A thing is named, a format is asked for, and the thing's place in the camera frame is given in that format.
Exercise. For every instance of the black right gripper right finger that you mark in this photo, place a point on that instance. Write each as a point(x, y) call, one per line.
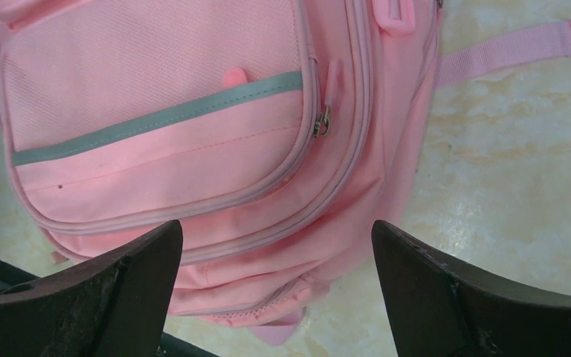
point(439, 305)

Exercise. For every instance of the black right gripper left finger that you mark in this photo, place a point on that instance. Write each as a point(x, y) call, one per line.
point(111, 305)

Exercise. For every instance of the pink student backpack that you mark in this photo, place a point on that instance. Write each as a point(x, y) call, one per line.
point(276, 132)

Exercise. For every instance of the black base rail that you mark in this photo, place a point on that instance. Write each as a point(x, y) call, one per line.
point(170, 346)

